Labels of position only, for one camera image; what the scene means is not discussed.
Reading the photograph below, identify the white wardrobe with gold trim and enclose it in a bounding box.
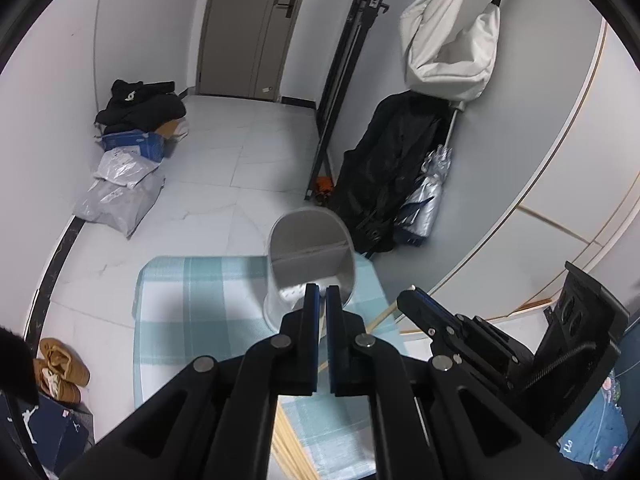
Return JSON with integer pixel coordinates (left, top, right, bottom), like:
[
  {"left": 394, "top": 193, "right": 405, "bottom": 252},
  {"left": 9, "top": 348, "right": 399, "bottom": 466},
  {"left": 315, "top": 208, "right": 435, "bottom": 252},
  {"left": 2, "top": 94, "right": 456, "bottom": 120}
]
[{"left": 400, "top": 22, "right": 640, "bottom": 333}]

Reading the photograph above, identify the white plastic parcel bag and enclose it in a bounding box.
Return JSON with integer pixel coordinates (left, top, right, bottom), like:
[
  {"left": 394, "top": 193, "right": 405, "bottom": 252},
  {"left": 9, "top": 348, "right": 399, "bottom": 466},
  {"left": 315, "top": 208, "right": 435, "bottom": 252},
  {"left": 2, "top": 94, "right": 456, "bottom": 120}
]
[{"left": 94, "top": 147, "right": 160, "bottom": 186}]

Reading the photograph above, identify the white shoulder bag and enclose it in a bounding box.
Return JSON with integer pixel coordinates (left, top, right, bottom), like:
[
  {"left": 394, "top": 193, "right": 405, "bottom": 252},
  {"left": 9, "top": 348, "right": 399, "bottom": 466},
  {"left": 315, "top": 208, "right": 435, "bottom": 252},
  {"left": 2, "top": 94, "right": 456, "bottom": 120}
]
[{"left": 399, "top": 0, "right": 517, "bottom": 103}]

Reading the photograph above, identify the dark blue box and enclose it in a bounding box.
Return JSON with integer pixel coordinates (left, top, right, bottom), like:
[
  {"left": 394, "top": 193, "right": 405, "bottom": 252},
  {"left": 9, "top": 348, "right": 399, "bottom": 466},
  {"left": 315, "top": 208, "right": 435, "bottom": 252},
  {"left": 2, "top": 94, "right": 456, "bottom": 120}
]
[{"left": 0, "top": 392, "right": 95, "bottom": 480}]

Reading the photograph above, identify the blue cardboard box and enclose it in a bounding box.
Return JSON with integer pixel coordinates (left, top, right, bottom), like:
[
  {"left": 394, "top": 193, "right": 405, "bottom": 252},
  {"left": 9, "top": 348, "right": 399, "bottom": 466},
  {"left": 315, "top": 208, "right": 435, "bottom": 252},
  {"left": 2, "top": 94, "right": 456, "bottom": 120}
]
[{"left": 101, "top": 129, "right": 168, "bottom": 163}]

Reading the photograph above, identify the black clothing pile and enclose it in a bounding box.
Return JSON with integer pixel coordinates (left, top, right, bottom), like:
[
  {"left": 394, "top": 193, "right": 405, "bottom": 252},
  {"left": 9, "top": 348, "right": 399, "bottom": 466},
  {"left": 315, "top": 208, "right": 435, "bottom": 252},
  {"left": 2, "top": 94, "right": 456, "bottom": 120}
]
[{"left": 95, "top": 79, "right": 187, "bottom": 136}]

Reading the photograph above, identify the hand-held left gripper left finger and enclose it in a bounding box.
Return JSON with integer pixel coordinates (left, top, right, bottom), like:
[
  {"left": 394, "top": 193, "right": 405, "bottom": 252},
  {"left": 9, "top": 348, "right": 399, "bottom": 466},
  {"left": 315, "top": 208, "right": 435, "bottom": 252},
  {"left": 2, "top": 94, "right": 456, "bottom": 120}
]
[{"left": 60, "top": 284, "right": 321, "bottom": 480}]

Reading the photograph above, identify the black garment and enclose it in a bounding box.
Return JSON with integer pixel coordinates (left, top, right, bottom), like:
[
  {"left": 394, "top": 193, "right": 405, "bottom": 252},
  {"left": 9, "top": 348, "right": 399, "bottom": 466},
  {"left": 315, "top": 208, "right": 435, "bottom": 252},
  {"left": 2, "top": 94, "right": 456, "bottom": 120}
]
[{"left": 330, "top": 91, "right": 456, "bottom": 256}]

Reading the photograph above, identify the blue checked tablecloth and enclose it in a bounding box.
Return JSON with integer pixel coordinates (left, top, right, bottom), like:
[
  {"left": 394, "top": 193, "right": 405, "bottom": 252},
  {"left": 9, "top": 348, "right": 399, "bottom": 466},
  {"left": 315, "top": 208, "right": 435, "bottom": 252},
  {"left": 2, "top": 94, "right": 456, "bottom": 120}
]
[{"left": 131, "top": 255, "right": 403, "bottom": 480}]

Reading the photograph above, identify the brown cardboard box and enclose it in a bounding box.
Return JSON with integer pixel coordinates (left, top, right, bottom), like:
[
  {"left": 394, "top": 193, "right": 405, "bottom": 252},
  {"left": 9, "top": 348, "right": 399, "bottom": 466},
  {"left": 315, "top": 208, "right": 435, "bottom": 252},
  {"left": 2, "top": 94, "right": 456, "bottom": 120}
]
[{"left": 155, "top": 117, "right": 190, "bottom": 142}]

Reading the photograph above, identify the wooden chopstick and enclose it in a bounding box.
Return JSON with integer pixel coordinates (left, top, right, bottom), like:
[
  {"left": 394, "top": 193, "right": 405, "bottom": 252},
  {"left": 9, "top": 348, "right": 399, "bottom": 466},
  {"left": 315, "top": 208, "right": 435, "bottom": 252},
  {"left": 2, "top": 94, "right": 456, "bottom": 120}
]
[{"left": 366, "top": 285, "right": 417, "bottom": 333}]

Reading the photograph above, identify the grey plastic parcel bag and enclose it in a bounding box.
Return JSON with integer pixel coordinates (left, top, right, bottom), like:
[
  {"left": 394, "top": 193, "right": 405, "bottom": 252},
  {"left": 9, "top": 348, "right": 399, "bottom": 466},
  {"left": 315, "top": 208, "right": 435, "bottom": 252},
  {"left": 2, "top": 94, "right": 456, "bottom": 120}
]
[{"left": 72, "top": 172, "right": 166, "bottom": 238}]

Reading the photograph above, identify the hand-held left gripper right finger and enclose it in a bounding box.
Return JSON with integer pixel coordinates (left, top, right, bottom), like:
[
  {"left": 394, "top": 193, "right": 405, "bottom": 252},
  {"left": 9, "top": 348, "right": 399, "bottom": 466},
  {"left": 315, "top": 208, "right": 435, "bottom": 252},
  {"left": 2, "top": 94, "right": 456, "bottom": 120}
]
[{"left": 327, "top": 285, "right": 583, "bottom": 480}]

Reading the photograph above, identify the blue floral cloth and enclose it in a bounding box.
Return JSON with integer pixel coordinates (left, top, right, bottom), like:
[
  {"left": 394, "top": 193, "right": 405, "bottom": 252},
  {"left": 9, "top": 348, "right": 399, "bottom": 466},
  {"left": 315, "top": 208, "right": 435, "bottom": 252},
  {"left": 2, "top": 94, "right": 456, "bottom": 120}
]
[{"left": 557, "top": 367, "right": 631, "bottom": 471}]

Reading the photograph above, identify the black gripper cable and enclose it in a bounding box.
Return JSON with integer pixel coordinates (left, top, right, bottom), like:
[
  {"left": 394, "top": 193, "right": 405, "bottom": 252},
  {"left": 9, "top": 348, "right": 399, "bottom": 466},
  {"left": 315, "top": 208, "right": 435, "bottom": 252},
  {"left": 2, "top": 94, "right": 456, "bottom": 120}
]
[{"left": 520, "top": 342, "right": 601, "bottom": 396}]

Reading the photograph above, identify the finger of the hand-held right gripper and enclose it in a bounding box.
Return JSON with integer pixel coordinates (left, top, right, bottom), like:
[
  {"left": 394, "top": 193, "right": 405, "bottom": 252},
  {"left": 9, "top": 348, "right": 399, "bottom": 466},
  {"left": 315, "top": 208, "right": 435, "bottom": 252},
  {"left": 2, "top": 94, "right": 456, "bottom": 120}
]
[{"left": 396, "top": 287, "right": 468, "bottom": 348}]

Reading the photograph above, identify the brown shoe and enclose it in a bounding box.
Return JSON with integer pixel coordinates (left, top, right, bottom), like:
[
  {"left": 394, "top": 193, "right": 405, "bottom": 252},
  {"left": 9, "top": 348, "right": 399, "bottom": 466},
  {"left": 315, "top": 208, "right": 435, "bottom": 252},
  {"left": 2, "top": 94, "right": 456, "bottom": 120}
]
[
  {"left": 34, "top": 360, "right": 82, "bottom": 405},
  {"left": 39, "top": 337, "right": 91, "bottom": 386}
]

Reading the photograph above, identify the black metal frame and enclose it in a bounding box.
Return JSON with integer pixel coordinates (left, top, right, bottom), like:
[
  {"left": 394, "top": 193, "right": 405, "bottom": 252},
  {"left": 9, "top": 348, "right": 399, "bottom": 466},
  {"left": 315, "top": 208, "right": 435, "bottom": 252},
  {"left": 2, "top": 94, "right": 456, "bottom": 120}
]
[{"left": 305, "top": 0, "right": 401, "bottom": 203}]

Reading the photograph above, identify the pile of wooden chopsticks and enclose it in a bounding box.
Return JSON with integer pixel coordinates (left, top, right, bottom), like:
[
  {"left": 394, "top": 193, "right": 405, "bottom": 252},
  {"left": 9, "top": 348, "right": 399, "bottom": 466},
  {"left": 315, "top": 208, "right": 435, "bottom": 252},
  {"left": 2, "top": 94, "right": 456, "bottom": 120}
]
[{"left": 271, "top": 400, "right": 321, "bottom": 480}]

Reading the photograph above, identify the silver folded umbrella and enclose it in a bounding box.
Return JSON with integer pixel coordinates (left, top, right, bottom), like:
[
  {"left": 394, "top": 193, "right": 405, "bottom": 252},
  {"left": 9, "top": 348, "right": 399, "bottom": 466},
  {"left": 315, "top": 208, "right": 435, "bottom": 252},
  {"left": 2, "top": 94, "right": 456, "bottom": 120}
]
[{"left": 395, "top": 102, "right": 468, "bottom": 248}]

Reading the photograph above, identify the grey plastic utensil holder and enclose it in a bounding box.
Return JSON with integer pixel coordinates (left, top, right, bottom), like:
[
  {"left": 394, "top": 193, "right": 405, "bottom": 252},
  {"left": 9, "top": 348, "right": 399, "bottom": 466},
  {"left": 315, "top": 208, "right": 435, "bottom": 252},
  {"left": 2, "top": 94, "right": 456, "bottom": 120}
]
[{"left": 262, "top": 206, "right": 357, "bottom": 333}]

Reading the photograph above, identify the grey door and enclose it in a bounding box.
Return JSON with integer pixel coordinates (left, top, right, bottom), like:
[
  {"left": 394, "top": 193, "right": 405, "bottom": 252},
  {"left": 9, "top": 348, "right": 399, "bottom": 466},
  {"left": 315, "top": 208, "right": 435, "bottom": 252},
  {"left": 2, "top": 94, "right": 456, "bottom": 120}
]
[{"left": 197, "top": 0, "right": 321, "bottom": 103}]

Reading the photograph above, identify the black fuzzy object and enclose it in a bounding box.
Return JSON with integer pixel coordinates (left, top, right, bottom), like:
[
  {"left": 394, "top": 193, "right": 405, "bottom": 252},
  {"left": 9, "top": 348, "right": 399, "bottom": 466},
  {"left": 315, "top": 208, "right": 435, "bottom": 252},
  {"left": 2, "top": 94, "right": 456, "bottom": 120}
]
[{"left": 0, "top": 326, "right": 40, "bottom": 406}]

